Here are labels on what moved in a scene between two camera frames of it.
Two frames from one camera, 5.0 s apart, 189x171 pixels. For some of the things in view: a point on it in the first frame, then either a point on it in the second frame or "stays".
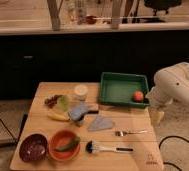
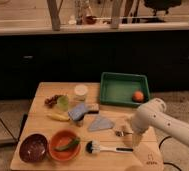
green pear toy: [63, 102] stays
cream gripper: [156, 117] → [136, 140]
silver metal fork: [124, 133] stays
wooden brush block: [92, 108] stays
